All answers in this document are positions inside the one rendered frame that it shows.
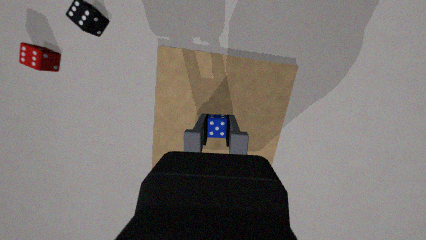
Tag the black die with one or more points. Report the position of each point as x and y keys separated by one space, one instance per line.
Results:
x=87 y=17

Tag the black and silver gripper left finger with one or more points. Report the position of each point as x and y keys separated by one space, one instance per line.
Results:
x=195 y=138

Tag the red die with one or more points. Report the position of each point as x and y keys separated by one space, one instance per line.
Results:
x=39 y=57

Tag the blue die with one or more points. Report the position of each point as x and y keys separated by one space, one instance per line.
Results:
x=217 y=126

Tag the tan square mat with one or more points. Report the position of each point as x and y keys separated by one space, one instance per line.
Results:
x=190 y=83

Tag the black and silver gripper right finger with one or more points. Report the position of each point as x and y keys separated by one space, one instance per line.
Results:
x=236 y=140

